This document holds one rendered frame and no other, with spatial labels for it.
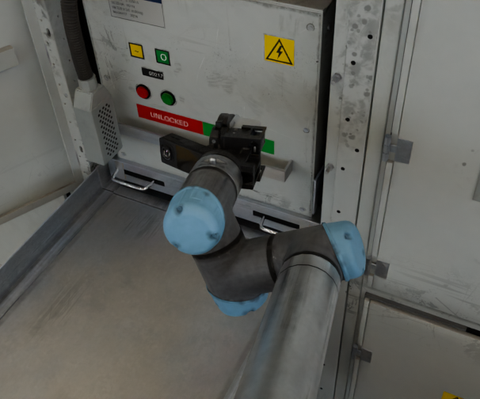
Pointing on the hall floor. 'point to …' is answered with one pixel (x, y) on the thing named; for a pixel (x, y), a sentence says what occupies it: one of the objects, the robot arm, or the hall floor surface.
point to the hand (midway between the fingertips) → (233, 123)
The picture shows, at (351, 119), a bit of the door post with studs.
